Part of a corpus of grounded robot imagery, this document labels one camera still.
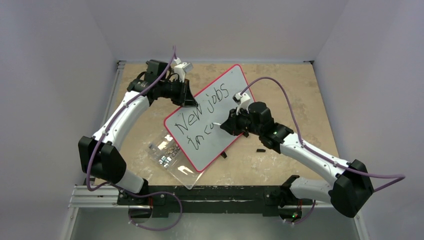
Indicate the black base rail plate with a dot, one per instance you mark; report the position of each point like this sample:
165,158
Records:
266,200

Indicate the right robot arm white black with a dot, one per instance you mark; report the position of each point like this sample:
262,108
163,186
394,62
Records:
346,185

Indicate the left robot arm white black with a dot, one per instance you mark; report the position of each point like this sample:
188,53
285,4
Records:
99,153

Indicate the clear plastic screw box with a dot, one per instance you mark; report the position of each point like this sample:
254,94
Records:
165,151

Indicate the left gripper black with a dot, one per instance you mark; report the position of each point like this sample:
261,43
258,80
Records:
185,98

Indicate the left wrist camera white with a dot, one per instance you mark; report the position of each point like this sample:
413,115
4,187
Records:
181,68

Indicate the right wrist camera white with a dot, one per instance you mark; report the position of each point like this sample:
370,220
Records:
242,100

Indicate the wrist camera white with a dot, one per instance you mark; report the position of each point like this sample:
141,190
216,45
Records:
242,100
181,68

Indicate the pink framed whiteboard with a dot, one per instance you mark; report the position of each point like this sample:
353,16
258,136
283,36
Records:
192,128

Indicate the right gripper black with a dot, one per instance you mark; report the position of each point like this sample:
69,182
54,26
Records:
234,123

